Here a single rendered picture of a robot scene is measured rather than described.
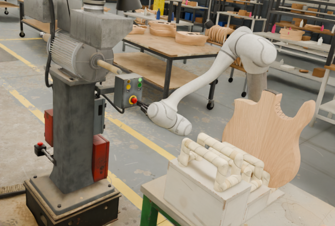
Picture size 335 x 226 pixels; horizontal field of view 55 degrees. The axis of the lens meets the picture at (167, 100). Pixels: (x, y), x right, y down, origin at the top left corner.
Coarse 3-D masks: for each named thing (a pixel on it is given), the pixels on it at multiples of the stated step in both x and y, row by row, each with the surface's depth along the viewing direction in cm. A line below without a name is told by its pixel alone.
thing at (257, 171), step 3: (255, 168) 121; (258, 168) 120; (261, 168) 120; (255, 171) 121; (258, 171) 120; (261, 171) 120; (255, 174) 121; (258, 174) 120; (261, 174) 121; (252, 177) 123; (255, 177) 121; (258, 177) 121; (252, 180) 123
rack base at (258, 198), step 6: (228, 168) 134; (240, 174) 130; (264, 186) 124; (252, 192) 120; (258, 192) 120; (264, 192) 121; (252, 198) 116; (258, 198) 118; (264, 198) 122; (252, 204) 116; (258, 204) 120; (264, 204) 124; (246, 210) 114; (252, 210) 118; (258, 210) 122; (246, 216) 116; (252, 216) 120
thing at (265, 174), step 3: (243, 162) 135; (246, 162) 134; (246, 165) 133; (249, 165) 133; (252, 165) 132; (252, 168) 131; (252, 171) 131; (264, 171) 129; (264, 174) 128; (267, 174) 128; (261, 177) 129; (264, 177) 128; (267, 177) 127
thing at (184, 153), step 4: (184, 148) 113; (180, 152) 114; (184, 152) 113; (188, 152) 114; (180, 156) 115; (184, 156) 114; (188, 156) 115; (180, 160) 115; (184, 160) 114; (180, 164) 115; (184, 164) 115
